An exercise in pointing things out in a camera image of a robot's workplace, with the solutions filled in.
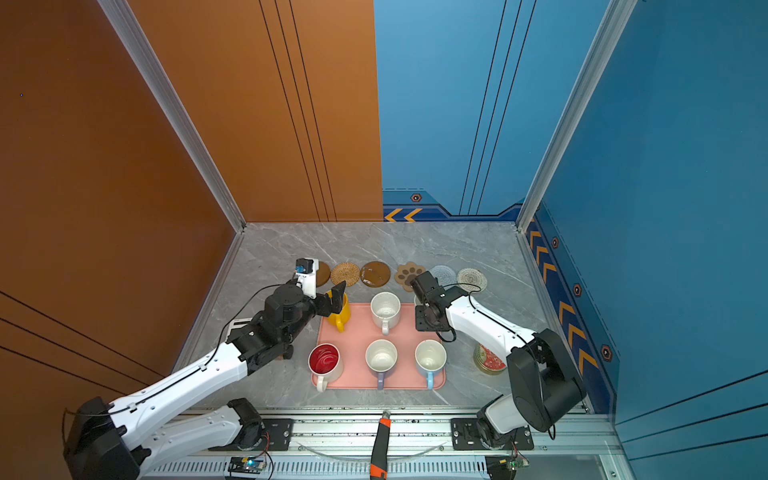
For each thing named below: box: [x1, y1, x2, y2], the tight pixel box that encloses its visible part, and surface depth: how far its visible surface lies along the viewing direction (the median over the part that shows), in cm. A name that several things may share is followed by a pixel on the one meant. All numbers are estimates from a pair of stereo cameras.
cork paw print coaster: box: [394, 262, 426, 292], surface depth 107 cm
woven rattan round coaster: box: [331, 262, 360, 287], surface depth 107 cm
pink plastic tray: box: [317, 303, 446, 390], surface depth 88 cm
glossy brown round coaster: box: [360, 261, 391, 288], surface depth 107 cm
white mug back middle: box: [370, 291, 402, 336], surface depth 90 cm
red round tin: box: [473, 343, 507, 375], surface depth 84 cm
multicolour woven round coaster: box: [457, 268, 488, 293], surface depth 105 cm
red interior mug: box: [308, 343, 343, 392], surface depth 81 cm
